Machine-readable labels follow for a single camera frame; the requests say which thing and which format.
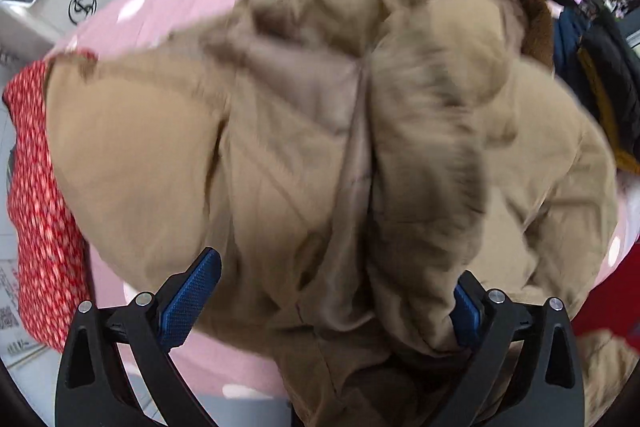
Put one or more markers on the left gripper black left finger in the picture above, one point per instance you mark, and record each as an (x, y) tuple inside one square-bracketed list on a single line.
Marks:
[(93, 387)]

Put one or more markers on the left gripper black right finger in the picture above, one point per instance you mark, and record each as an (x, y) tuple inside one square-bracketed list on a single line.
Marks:
[(524, 368)]

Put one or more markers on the tan hooded puffer coat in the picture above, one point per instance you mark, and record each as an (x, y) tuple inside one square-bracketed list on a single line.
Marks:
[(325, 186)]

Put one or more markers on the red fabric at corner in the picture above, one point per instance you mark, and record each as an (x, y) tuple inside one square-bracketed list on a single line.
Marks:
[(614, 307)]

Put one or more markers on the red floral patterned cloth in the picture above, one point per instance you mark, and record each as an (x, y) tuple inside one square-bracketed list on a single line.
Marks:
[(53, 267)]

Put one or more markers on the black and yellow garment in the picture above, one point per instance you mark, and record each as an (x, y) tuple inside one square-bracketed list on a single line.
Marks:
[(612, 70)]

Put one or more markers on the navy blue folded garment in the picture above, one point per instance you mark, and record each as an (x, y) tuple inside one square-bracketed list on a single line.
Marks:
[(568, 28)]

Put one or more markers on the pink polka dot bedsheet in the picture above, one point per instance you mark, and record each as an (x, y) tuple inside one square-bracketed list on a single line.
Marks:
[(165, 6)]

